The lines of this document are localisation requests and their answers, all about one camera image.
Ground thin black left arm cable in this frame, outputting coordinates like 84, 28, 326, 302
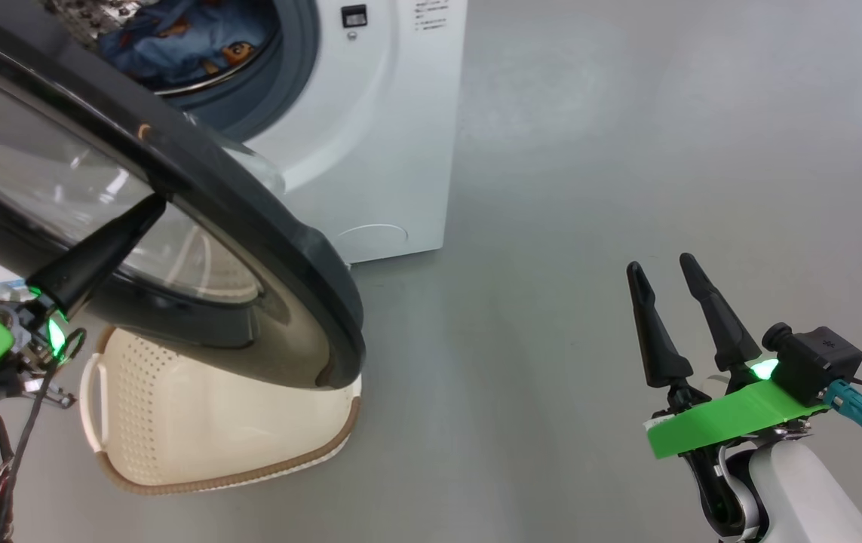
2, 328, 87, 543

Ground blue cartoon print elastic shorts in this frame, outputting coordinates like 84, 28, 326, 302
99, 21, 262, 86

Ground cream perforated laundry basket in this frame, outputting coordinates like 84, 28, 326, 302
80, 230, 362, 496

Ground perforated steel drum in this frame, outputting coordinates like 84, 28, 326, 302
42, 0, 282, 97

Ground grey rubber door seal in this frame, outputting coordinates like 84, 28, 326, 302
174, 0, 322, 144

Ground white front-load washing machine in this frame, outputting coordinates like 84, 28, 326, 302
0, 0, 469, 299

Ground round white filter cover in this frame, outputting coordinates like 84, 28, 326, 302
335, 223, 409, 261

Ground teal right camera connector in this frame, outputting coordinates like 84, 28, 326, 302
823, 379, 862, 447

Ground black round washing machine door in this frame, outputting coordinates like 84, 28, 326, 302
0, 0, 367, 391

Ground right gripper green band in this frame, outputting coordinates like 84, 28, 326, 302
625, 253, 827, 540

